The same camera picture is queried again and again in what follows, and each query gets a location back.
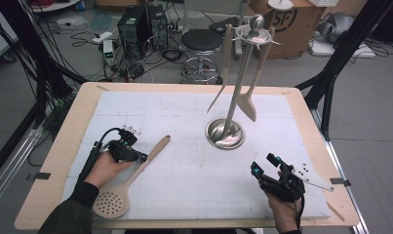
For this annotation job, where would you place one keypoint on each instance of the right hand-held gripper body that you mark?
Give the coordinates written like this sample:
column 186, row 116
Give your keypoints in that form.
column 285, row 188

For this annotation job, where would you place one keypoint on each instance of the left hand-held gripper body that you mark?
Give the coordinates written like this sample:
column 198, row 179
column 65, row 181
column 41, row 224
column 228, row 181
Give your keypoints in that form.
column 124, row 151

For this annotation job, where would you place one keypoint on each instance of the metal utensil stand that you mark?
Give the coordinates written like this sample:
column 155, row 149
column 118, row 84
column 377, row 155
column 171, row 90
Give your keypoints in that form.
column 231, row 139

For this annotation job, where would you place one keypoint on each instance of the beige skimmer spoon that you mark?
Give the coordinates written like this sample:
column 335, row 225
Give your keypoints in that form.
column 111, row 203

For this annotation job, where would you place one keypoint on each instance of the beige slotted spatula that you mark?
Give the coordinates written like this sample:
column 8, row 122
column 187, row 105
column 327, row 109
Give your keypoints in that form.
column 247, row 104

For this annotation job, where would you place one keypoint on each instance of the beige solid spatula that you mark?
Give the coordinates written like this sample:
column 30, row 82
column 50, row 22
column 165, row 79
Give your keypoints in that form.
column 226, row 58

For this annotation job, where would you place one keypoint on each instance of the person's right hand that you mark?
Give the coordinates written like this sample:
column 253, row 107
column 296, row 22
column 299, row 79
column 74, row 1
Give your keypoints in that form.
column 286, row 214

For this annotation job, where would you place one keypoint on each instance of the person's left hand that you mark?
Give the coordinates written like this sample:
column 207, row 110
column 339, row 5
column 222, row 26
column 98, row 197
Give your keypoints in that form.
column 104, row 169

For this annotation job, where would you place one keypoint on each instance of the white grid mat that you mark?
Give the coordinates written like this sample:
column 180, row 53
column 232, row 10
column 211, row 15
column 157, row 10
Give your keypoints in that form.
column 190, row 178

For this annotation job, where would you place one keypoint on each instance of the brown tape strip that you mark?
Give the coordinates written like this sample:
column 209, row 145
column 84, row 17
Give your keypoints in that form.
column 334, row 211

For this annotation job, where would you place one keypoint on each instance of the wooden table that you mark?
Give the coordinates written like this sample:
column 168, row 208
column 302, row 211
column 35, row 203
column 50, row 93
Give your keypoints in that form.
column 82, row 113

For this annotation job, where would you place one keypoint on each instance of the black tape strip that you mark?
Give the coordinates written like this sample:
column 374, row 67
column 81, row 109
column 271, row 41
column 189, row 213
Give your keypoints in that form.
column 342, row 182
column 41, row 176

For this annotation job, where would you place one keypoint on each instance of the white bench power supply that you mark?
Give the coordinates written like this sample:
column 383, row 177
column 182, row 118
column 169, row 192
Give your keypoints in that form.
column 109, row 52

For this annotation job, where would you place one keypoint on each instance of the white power strip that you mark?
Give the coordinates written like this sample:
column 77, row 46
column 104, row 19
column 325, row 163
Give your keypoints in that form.
column 102, row 37

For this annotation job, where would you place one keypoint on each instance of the large black computer tower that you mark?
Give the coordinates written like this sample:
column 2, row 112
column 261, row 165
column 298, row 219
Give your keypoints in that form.
column 132, row 32

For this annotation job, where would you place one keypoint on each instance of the cardboard box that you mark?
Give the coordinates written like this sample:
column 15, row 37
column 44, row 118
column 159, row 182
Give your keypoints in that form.
column 294, row 35

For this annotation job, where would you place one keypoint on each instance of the narrow black computer tower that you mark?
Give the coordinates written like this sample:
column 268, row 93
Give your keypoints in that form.
column 159, row 26

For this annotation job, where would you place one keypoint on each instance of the black round stool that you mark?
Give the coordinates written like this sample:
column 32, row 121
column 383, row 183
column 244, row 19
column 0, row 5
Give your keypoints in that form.
column 201, row 39

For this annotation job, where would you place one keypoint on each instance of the black flat device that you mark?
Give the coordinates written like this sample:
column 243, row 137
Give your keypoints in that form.
column 218, row 26

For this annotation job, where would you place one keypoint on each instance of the grey bag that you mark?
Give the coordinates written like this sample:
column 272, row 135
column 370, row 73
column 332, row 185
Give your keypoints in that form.
column 337, row 26

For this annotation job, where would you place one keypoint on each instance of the white round disc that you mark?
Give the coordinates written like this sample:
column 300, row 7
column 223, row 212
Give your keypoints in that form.
column 280, row 4

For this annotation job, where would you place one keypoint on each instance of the aluminium rail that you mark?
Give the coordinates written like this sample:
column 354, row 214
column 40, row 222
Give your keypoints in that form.
column 343, row 201
column 12, row 172

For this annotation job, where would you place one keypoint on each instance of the black metal frame stand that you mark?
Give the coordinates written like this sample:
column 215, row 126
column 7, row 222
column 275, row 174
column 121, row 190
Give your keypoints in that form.
column 340, row 55
column 38, row 65

